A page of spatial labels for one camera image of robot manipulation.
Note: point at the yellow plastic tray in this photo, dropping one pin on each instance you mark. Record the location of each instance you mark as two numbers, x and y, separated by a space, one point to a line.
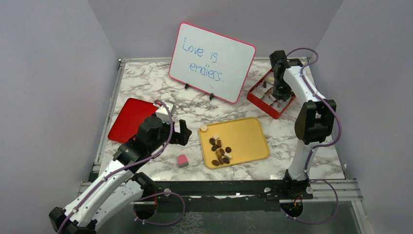
244 136

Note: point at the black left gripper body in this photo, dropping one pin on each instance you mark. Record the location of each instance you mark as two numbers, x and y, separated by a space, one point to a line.
177 138

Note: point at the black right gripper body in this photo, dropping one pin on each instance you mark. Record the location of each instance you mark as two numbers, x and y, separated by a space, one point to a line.
281 87

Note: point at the pink whiteboard eraser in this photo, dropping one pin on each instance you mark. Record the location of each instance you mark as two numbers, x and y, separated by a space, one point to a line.
182 161

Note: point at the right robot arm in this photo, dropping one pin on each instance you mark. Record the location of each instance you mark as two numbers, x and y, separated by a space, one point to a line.
314 122

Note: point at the red box lid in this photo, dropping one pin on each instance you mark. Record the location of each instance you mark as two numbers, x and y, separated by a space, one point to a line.
129 119

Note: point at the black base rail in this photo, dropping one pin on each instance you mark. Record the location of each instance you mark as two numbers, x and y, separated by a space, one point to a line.
219 196

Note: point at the white heart chocolate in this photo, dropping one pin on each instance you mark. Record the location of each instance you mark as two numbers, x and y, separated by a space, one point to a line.
204 128

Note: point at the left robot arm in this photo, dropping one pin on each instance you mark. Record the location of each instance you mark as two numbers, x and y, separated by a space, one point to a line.
120 183

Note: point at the pink-framed whiteboard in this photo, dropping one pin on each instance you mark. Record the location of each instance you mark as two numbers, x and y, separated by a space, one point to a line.
211 62

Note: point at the dark oval chocolate front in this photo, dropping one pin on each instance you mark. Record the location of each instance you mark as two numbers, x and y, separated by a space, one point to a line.
215 163

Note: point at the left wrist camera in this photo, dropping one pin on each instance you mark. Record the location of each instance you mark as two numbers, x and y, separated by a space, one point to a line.
162 112

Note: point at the red chocolate box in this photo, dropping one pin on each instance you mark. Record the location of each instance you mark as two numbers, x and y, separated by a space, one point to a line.
263 99

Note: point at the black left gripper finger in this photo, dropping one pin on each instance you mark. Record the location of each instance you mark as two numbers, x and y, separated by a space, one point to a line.
186 135
183 127

